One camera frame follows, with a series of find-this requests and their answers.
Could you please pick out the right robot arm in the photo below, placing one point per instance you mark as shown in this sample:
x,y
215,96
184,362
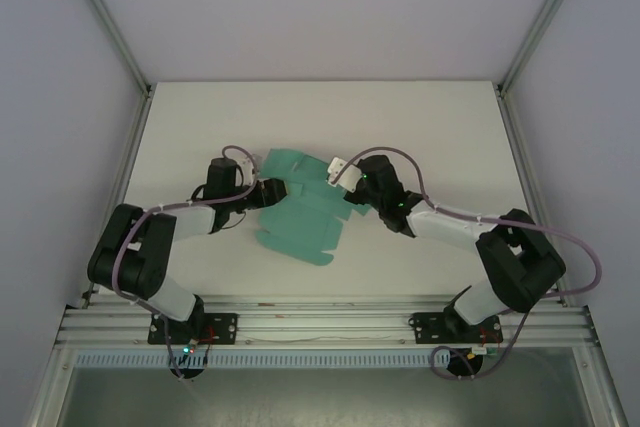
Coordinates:
x,y
445,227

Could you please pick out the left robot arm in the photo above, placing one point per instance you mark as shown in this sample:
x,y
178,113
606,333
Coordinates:
x,y
170,292

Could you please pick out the green paper box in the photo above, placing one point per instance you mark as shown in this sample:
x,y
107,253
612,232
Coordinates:
x,y
300,227

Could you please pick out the aluminium table side rail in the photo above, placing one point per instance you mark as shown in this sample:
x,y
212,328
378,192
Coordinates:
x,y
118,197
532,197

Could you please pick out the small circuit board with LED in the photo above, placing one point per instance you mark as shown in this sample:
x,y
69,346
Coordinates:
x,y
189,348

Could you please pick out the aluminium frame post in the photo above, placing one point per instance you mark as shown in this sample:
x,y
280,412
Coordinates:
x,y
543,17
108,17

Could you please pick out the grey metal sheet panel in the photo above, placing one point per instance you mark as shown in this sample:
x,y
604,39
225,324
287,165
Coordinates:
x,y
320,397

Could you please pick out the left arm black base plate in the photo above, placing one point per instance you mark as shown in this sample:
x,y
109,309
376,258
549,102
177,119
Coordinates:
x,y
225,329

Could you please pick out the aluminium mounting rail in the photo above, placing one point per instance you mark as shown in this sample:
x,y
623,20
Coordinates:
x,y
325,329

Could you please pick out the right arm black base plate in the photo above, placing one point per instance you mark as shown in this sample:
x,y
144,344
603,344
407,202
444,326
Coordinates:
x,y
425,329

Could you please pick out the aluminium frame leg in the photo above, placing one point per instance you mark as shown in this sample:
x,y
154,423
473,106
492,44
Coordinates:
x,y
46,397
605,397

